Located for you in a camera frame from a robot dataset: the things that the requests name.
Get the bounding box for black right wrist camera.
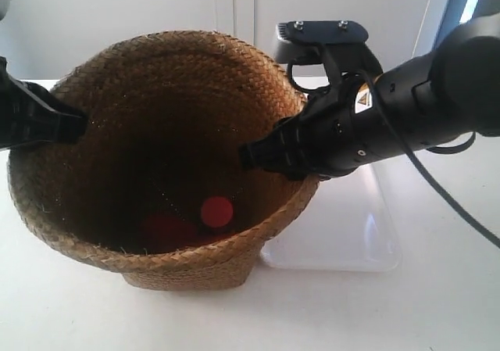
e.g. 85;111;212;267
272;20;383;76

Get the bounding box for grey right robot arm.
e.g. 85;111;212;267
238;14;499;180

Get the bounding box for white rectangular plastic tray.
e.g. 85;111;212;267
260;165;401;273

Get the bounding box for red round object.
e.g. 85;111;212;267
200;196;234;229

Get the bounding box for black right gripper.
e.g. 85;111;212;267
238;73;402;181

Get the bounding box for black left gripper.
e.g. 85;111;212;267
1;56;88;150

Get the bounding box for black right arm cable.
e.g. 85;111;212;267
287;41;500;250

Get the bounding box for brown woven wicker basket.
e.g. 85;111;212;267
7;30;319;291

